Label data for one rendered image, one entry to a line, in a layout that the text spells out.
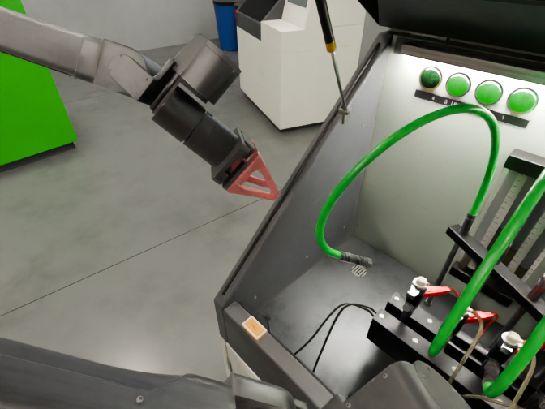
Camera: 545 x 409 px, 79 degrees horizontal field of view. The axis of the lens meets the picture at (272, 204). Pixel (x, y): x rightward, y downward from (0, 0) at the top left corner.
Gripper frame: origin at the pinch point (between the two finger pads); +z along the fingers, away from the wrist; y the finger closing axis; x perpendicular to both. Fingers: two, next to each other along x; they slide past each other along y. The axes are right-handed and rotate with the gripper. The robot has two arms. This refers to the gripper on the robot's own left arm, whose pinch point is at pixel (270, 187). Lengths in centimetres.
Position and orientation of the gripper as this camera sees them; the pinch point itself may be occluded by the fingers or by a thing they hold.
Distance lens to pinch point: 52.0
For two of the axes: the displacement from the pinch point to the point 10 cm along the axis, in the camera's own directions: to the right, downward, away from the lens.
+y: -1.8, -4.3, 8.9
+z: 7.2, 5.6, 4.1
